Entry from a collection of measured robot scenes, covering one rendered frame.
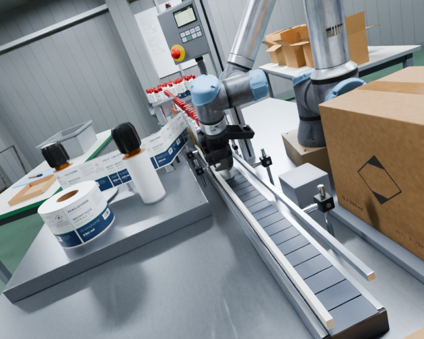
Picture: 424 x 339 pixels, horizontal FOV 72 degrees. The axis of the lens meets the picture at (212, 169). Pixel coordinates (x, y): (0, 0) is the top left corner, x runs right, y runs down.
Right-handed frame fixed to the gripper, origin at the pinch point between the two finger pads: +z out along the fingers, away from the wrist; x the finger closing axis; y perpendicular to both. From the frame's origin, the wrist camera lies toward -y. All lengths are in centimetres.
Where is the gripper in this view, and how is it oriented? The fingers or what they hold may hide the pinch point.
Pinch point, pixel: (229, 166)
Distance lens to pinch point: 98.9
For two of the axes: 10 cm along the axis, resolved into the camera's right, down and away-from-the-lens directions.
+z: 1.7, 5.9, 7.9
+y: -9.1, 3.9, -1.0
